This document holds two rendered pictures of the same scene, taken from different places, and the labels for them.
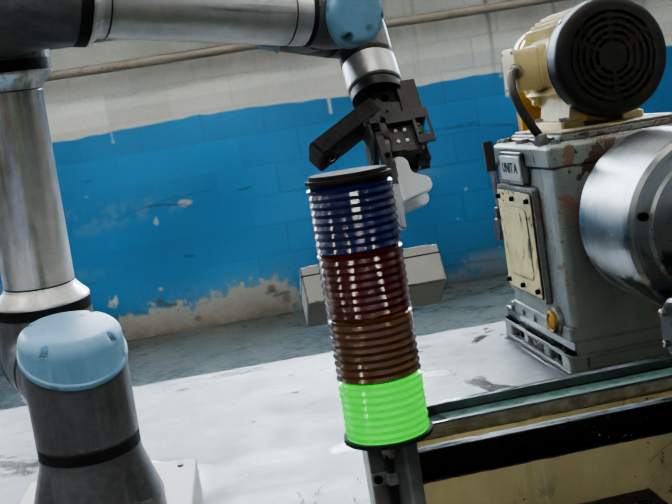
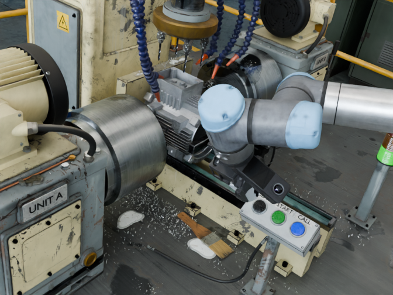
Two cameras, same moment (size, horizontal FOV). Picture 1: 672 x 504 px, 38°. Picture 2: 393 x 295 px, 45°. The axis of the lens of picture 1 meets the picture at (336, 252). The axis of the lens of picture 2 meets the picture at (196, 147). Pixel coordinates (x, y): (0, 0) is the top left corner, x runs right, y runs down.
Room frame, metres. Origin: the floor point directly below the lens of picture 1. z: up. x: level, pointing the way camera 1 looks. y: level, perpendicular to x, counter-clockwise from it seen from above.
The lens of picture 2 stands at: (1.96, 0.34, 1.75)
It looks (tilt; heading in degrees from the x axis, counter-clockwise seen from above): 33 degrees down; 220
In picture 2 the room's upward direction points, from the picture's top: 10 degrees clockwise
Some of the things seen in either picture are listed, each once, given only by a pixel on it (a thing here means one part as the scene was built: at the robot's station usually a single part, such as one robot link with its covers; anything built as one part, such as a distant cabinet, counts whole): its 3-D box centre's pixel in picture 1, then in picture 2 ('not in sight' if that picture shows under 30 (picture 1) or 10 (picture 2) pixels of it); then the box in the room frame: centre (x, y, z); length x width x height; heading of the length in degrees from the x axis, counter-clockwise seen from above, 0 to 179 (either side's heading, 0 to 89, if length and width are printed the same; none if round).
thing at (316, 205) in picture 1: (353, 215); not in sight; (0.67, -0.02, 1.19); 0.06 x 0.06 x 0.04
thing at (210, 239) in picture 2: not in sight; (203, 233); (1.14, -0.27, 0.80); 0.21 x 0.05 x 0.01; 88
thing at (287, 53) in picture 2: not in sight; (277, 79); (0.44, -0.59, 0.99); 0.35 x 0.31 x 0.37; 7
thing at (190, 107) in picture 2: not in sight; (182, 120); (1.03, -0.52, 1.01); 0.20 x 0.19 x 0.19; 97
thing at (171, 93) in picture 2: not in sight; (176, 88); (1.04, -0.56, 1.11); 0.12 x 0.11 x 0.07; 97
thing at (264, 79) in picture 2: not in sight; (243, 85); (0.70, -0.56, 1.04); 0.41 x 0.25 x 0.25; 7
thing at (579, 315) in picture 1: (605, 234); (7, 216); (1.62, -0.45, 0.99); 0.35 x 0.31 x 0.37; 7
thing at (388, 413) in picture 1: (383, 403); (389, 154); (0.67, -0.02, 1.05); 0.06 x 0.06 x 0.04
